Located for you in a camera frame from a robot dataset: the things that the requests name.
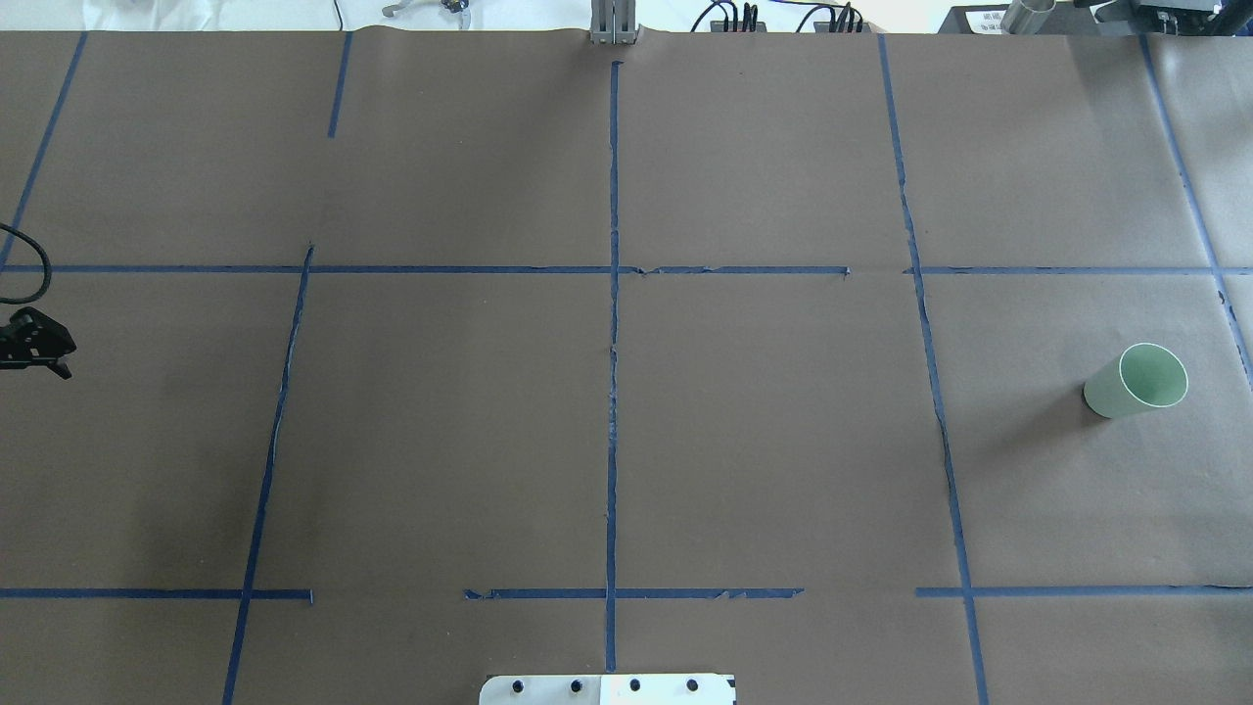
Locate light green cup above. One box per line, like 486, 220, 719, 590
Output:
1083, 341, 1190, 419

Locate small metal cup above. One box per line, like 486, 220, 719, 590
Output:
999, 0, 1058, 35

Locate long grabber stick tool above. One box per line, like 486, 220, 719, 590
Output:
380, 0, 472, 24

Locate aluminium frame post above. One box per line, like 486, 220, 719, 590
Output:
589, 0, 639, 45

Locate white central pedestal column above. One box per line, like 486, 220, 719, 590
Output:
477, 672, 738, 704

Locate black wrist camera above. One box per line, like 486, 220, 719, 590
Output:
1, 306, 76, 379

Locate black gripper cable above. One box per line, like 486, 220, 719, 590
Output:
0, 223, 53, 306

